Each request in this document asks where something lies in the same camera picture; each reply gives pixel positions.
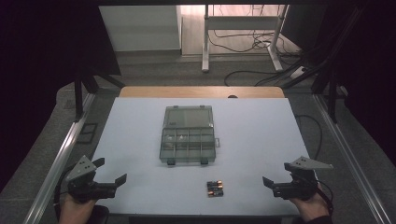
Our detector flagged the wooden table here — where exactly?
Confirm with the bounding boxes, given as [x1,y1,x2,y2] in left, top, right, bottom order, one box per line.
[119,86,286,99]

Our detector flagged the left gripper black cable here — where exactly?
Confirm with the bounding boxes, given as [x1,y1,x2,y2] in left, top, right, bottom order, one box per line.
[53,162,78,218]

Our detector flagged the tangled black floor cables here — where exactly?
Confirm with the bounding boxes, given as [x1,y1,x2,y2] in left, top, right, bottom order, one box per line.
[207,4,304,59]

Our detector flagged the person's right hand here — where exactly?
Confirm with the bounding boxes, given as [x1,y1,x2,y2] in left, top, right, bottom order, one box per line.
[287,186,331,221]

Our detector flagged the white desk frame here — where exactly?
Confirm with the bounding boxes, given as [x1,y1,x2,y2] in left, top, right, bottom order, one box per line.
[201,4,290,74]

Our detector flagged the long black floor cable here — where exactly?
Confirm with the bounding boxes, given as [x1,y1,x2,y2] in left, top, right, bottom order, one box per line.
[223,60,304,88]

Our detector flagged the dark floor plate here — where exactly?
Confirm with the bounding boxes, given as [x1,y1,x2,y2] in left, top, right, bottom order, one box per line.
[76,122,99,145]

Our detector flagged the pale table cover sheet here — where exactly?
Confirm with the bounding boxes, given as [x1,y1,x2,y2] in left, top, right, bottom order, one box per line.
[92,97,311,217]

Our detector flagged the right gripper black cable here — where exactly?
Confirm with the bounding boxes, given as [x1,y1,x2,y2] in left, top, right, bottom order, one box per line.
[316,180,335,217]

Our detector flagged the person's left hand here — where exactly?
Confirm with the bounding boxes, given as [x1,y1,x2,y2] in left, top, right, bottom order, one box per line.
[58,193,98,224]

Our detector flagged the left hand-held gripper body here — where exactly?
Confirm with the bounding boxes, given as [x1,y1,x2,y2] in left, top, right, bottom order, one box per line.
[65,155,117,203]

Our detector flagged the black metal stand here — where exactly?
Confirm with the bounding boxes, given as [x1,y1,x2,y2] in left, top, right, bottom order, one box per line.
[281,6,367,124]
[74,65,126,121]

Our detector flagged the white power strip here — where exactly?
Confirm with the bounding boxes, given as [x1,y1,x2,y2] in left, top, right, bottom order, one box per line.
[290,65,308,79]

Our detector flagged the clear plastic compartment box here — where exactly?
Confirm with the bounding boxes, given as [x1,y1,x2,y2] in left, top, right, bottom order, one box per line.
[159,105,221,167]

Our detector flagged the looped black cable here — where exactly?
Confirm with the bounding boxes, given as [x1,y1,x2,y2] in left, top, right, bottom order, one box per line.
[294,114,323,161]

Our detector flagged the white cabinet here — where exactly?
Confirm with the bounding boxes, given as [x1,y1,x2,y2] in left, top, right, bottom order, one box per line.
[98,5,183,53]

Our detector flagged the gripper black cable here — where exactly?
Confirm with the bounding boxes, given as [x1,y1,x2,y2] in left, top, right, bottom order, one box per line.
[316,180,335,217]
[53,162,78,218]

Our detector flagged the aluminium rail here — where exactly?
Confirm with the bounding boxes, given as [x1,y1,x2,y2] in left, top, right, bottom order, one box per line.
[312,92,394,224]
[22,92,97,224]

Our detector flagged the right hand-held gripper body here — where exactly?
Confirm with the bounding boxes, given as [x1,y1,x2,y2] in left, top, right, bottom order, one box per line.
[272,155,334,202]

